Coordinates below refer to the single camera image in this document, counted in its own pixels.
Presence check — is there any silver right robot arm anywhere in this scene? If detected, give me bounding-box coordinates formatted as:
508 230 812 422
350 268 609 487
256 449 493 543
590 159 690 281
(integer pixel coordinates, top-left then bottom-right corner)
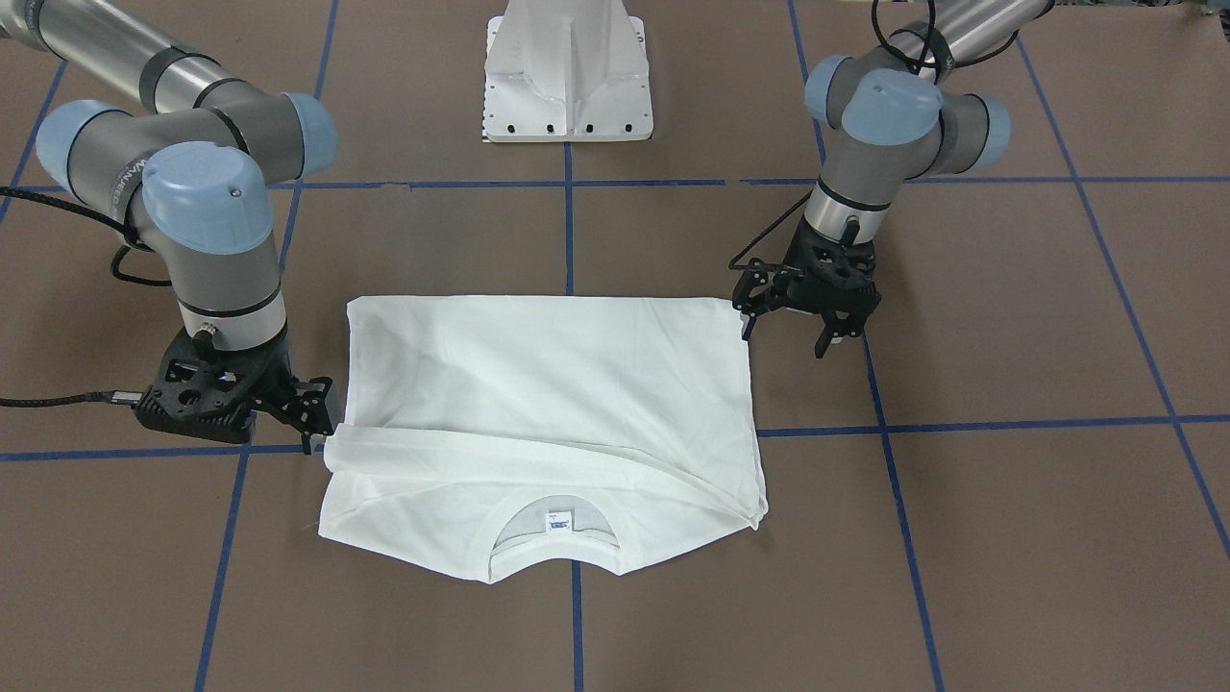
2 1 341 454

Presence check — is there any white long-sleeve printed shirt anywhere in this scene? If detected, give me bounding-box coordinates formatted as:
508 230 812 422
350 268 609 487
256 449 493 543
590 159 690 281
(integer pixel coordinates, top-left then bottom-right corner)
319 295 769 583

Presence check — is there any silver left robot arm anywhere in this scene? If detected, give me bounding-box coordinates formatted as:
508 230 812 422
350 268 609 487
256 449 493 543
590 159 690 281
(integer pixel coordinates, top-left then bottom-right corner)
729 1 1050 358

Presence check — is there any black robot wrist cable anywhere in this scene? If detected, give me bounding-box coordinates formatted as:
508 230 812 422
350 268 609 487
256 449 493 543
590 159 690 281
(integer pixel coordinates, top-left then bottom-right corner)
0 183 173 409

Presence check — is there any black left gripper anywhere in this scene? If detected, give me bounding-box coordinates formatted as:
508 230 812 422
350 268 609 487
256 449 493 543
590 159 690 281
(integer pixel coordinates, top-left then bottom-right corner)
732 225 879 359

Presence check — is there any white pedestal column with base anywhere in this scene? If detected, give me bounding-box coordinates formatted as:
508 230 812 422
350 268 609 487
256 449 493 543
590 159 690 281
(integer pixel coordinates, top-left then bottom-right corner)
480 1 654 143

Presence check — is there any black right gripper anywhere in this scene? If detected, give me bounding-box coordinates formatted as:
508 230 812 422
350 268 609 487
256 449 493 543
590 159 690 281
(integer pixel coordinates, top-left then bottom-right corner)
135 328 337 454

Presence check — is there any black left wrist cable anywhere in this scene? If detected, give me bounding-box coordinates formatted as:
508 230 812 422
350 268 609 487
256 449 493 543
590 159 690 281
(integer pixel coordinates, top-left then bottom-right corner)
728 0 1020 275

